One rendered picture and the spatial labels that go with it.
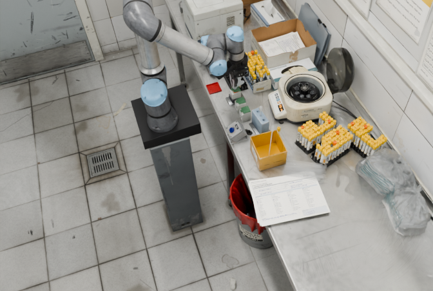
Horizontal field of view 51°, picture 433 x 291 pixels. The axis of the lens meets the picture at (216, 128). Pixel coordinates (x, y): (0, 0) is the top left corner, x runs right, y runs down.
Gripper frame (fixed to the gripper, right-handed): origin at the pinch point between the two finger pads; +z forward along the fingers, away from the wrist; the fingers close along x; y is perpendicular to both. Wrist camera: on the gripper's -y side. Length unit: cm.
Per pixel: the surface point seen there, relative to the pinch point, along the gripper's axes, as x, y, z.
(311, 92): -18.4, 34.0, 0.2
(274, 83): -1.9, 22.3, 4.4
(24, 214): 36, -137, 97
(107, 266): -20, -93, 97
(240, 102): -7.6, 0.5, 3.3
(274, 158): -45.5, 1.1, 3.0
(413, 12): -44, 55, -58
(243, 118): -15.3, -0.7, 6.8
